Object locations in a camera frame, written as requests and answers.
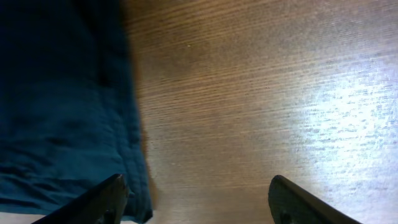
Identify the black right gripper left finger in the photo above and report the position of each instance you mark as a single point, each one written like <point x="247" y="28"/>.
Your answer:
<point x="104" y="203"/>

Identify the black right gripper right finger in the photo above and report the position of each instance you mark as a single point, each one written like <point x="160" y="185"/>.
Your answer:
<point x="289" y="203"/>

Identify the dark blue shorts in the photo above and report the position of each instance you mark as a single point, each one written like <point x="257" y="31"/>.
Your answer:
<point x="69" y="119"/>

